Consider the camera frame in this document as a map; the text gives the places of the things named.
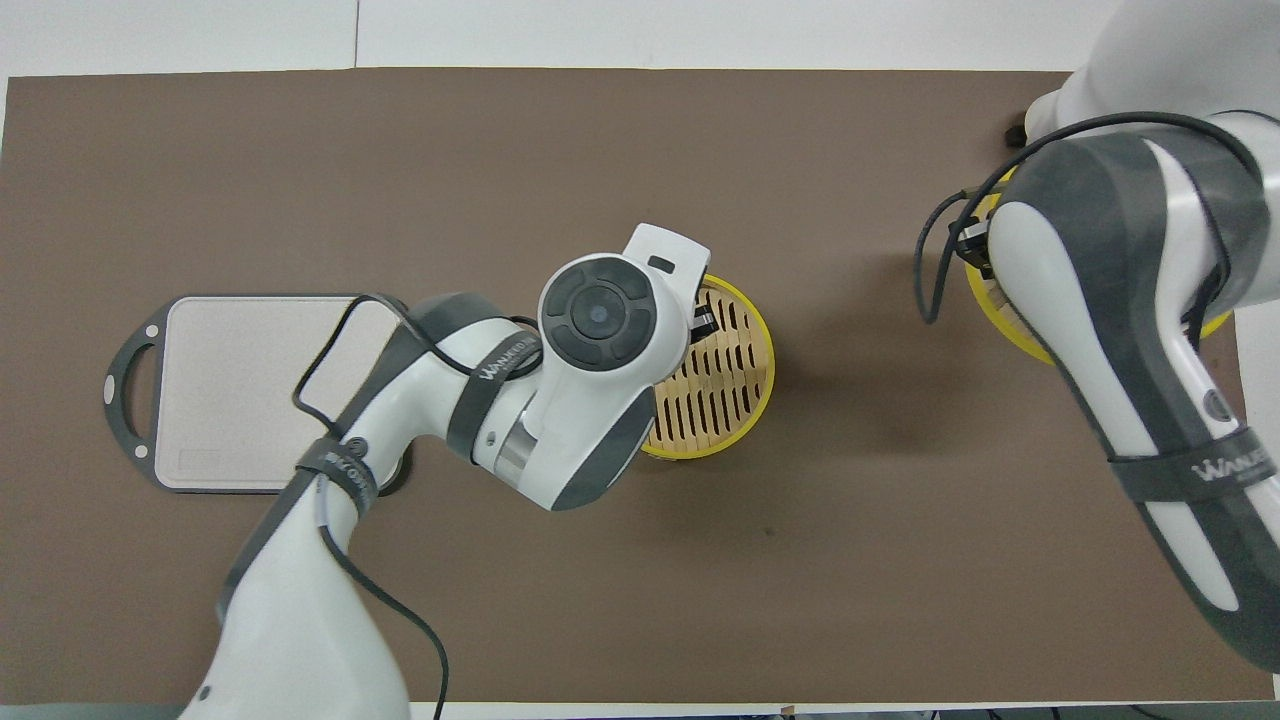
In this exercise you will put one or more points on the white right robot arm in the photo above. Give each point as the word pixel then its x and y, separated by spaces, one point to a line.
pixel 1100 300

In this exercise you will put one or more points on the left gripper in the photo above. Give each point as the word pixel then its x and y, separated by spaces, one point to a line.
pixel 672 250

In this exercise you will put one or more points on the black cup rack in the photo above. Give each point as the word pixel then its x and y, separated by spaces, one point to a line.
pixel 1015 133

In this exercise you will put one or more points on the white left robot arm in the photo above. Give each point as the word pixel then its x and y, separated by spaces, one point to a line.
pixel 300 620

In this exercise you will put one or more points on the white cutting board grey frame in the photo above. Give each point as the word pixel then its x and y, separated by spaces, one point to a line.
pixel 230 400

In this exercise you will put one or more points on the yellow bamboo steamer basket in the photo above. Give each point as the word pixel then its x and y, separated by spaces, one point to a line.
pixel 722 380

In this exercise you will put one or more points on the brown table mat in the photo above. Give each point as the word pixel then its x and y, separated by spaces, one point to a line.
pixel 640 600

